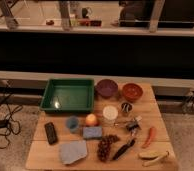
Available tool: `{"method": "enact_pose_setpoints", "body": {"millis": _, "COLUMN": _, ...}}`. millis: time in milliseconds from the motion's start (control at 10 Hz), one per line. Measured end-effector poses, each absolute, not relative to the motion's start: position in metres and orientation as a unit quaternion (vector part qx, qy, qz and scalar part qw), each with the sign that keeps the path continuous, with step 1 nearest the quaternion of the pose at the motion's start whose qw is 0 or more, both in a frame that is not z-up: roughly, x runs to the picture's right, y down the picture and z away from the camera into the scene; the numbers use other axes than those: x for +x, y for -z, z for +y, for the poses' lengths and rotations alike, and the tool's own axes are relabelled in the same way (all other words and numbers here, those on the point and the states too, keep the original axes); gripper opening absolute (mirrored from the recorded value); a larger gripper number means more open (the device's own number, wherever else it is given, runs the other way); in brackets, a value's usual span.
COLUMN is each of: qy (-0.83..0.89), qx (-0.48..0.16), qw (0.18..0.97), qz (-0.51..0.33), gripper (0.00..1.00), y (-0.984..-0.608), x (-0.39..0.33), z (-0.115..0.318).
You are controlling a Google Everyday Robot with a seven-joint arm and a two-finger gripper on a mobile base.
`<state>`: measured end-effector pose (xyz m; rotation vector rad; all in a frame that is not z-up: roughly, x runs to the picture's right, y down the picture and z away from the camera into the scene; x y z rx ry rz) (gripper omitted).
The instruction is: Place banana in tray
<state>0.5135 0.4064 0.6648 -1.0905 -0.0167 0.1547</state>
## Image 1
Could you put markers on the metal clip tool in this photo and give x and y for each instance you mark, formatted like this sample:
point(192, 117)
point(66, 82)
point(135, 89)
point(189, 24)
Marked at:
point(131, 126)

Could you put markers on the orange-red bowl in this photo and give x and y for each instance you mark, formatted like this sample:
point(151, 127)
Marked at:
point(132, 92)

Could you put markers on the black handled brush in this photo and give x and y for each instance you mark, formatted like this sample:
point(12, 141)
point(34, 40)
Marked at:
point(124, 148)

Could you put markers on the blue plastic cup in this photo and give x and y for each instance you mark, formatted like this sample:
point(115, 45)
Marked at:
point(72, 123)

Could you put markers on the small metal cup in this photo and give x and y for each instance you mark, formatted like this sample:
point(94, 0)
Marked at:
point(126, 108)

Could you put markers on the orange carrot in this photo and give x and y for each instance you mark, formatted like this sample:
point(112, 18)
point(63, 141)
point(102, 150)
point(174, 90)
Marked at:
point(150, 138)

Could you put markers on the black remote control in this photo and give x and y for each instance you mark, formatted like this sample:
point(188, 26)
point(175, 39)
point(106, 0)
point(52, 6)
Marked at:
point(51, 133)

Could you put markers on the peach apple fruit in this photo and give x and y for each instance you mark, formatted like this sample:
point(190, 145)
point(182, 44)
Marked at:
point(91, 120)

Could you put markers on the dark red grape bunch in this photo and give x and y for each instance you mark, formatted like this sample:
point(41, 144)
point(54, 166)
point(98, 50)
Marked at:
point(104, 146)

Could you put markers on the purple bowl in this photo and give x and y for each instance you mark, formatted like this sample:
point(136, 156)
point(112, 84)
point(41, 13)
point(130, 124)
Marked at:
point(106, 88)

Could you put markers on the white lidded jar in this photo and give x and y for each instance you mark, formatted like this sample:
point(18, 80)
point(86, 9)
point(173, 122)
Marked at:
point(110, 113)

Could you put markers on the green plastic tray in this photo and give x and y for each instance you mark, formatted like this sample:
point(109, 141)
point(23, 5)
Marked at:
point(70, 95)

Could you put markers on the blue sponge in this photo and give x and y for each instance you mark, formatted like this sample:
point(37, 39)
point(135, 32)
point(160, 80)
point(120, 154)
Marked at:
point(92, 132)

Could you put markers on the wooden table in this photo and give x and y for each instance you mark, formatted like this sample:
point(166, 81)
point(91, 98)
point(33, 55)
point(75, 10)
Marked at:
point(45, 157)

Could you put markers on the grey-blue folded cloth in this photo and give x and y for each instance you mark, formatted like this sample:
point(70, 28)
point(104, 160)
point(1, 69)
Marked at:
point(72, 151)

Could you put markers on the black power adapter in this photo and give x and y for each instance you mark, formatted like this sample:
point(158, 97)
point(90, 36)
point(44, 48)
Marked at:
point(4, 123)

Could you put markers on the yellow banana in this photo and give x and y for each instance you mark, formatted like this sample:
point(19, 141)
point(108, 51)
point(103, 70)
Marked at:
point(152, 157)

